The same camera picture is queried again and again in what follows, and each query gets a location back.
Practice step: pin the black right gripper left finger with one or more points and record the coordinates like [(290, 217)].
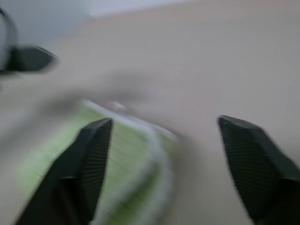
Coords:
[(77, 168)]

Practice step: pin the green striped towel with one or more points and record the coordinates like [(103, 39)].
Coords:
[(131, 159)]

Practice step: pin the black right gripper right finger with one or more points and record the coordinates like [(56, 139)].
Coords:
[(253, 168)]

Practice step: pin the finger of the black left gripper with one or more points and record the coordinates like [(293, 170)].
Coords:
[(32, 58)]

